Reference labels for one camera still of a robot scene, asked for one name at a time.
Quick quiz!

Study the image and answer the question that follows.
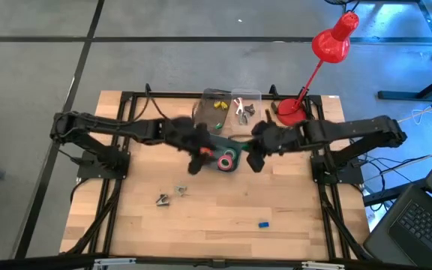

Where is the black open laptop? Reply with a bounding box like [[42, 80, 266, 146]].
[[363, 183, 432, 270]]

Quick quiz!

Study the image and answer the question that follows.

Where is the pink tape roll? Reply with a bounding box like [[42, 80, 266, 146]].
[[216, 154, 235, 173]]

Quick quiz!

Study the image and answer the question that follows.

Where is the red desk lamp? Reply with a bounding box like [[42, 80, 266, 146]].
[[275, 10, 361, 128]]

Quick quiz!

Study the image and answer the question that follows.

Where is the dark grey staple remover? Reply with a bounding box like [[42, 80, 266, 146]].
[[155, 193, 171, 208]]

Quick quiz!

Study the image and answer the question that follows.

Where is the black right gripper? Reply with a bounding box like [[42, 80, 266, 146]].
[[240, 121, 309, 173]]

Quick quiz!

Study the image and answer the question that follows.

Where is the black table frame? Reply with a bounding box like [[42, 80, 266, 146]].
[[0, 84, 432, 270]]

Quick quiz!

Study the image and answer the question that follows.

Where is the smoky grey plastic bin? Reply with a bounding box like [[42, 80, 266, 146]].
[[192, 87, 233, 135]]

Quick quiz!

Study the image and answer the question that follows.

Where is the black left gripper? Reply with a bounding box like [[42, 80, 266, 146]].
[[163, 115, 218, 176]]

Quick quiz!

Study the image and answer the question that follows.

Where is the white cable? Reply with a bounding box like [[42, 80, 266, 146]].
[[397, 96, 432, 125]]

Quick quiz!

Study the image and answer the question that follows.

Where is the black desk leg frame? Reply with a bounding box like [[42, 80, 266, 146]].
[[376, 0, 432, 102]]

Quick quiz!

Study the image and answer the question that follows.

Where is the clear plastic bin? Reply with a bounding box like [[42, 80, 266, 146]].
[[229, 88, 263, 129]]

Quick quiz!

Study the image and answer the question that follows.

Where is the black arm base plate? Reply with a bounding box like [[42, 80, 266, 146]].
[[310, 154, 365, 185], [76, 149, 131, 180]]

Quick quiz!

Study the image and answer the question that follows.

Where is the teal plastic bin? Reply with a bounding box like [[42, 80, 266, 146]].
[[207, 133, 250, 174]]

